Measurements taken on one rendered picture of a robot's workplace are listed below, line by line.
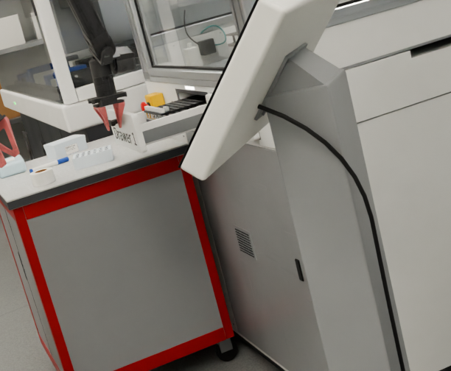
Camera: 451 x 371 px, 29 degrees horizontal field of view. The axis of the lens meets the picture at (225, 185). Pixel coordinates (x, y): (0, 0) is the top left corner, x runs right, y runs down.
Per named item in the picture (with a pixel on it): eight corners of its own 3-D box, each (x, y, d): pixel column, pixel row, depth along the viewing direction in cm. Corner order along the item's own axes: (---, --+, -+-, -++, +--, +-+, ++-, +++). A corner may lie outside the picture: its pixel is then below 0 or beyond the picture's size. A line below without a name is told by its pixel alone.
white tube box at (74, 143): (57, 159, 306) (53, 145, 305) (47, 158, 313) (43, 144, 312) (88, 148, 313) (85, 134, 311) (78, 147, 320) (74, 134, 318)
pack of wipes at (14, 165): (27, 171, 298) (23, 158, 297) (0, 179, 295) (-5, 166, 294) (24, 165, 312) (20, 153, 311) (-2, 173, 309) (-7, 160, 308)
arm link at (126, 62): (88, 32, 244) (102, 48, 239) (125, 24, 250) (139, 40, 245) (87, 68, 252) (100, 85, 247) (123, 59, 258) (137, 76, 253)
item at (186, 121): (144, 146, 246) (138, 125, 244) (121, 138, 270) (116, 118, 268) (270, 106, 258) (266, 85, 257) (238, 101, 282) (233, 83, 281)
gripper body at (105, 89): (128, 98, 249) (122, 72, 248) (93, 106, 246) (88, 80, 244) (121, 97, 255) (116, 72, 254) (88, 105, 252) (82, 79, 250)
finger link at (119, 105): (130, 126, 250) (123, 94, 248) (107, 132, 248) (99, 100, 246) (124, 125, 257) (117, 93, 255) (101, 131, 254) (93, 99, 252)
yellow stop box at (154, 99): (154, 118, 290) (148, 96, 288) (147, 116, 296) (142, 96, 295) (168, 113, 291) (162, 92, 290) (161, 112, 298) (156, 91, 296)
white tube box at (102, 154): (75, 170, 277) (72, 159, 276) (77, 165, 285) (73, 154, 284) (113, 160, 278) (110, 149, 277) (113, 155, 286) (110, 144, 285)
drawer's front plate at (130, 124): (141, 153, 244) (131, 115, 242) (116, 143, 271) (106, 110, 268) (147, 152, 245) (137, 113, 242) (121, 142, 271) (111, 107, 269)
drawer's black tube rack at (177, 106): (166, 135, 252) (161, 113, 251) (149, 130, 268) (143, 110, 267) (236, 113, 259) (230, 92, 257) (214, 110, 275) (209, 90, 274)
